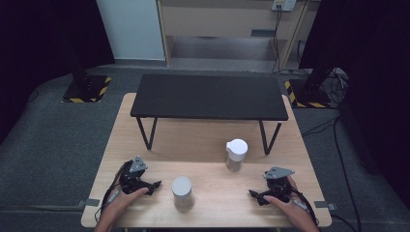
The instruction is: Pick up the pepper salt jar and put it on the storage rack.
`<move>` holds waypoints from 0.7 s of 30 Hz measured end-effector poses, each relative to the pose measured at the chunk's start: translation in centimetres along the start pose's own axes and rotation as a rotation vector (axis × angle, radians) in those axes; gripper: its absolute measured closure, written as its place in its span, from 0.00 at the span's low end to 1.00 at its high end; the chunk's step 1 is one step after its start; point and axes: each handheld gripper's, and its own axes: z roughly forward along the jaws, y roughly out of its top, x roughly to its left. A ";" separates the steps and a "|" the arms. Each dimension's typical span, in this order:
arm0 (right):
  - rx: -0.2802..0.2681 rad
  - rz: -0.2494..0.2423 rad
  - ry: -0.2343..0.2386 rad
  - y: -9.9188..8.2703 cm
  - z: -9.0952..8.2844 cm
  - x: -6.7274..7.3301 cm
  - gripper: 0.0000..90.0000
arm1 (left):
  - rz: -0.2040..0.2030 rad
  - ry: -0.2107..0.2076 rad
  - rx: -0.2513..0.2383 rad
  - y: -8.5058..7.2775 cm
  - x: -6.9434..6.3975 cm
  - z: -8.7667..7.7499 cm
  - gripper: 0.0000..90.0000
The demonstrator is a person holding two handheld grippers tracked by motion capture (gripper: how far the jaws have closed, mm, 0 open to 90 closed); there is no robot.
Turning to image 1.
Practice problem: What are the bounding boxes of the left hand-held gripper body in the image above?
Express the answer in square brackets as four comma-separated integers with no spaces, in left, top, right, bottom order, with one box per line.
[118,156,153,195]

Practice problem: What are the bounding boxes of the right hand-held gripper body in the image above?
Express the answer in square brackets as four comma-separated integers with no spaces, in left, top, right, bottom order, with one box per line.
[263,165,296,203]

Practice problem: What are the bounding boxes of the person's right hand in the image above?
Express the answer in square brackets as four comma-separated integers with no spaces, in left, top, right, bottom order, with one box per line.
[263,175,319,230]

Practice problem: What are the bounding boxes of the person's left hand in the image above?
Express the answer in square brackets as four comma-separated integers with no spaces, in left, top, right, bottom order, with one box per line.
[96,187,150,232]

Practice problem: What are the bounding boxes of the clear jar with grey lid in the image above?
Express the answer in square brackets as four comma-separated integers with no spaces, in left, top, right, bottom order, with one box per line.
[170,175,195,214]

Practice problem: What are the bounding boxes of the clear jar with white lid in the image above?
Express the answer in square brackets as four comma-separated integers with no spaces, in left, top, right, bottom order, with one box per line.
[224,138,249,173]

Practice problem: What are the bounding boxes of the grey tape tab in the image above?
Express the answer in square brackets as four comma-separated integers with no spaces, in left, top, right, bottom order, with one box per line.
[76,198,102,208]
[313,200,337,212]

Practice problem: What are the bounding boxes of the black stand with striped base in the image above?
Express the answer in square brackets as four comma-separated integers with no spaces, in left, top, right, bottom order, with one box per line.
[60,0,113,104]
[283,0,343,109]

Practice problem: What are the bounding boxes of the black desk shelf riser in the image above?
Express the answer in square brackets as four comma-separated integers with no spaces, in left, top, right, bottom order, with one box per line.
[130,73,290,156]

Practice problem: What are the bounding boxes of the black curtain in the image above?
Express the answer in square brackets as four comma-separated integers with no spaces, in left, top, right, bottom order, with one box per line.
[299,0,410,209]

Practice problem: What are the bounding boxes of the white panel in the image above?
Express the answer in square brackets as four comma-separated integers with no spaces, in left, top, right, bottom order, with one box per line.
[95,0,166,62]

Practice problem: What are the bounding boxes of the light wooden cabinet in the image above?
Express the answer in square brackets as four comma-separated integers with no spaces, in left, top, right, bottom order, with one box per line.
[156,0,313,71]

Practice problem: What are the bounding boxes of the white power strip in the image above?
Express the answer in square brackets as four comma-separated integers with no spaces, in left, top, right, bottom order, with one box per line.
[271,0,298,13]

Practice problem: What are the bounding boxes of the left hand-held gripper cable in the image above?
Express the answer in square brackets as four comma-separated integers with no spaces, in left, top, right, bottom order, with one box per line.
[94,159,133,223]

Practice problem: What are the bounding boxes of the hand-held gripper cable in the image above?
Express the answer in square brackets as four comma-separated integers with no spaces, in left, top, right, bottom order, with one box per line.
[94,159,133,223]
[289,188,321,226]

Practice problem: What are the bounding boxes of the right hand-held gripper cable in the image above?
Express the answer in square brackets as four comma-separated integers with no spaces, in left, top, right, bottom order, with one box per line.
[289,188,321,226]

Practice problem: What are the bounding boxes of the long black floor cable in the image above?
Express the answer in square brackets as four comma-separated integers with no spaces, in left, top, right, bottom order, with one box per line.
[301,115,364,232]

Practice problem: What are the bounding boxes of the tangle of black cables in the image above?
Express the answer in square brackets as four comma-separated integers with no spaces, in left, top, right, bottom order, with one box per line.
[324,68,350,104]

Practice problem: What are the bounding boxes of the black power cables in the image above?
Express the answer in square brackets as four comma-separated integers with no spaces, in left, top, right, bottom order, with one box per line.
[271,9,284,74]

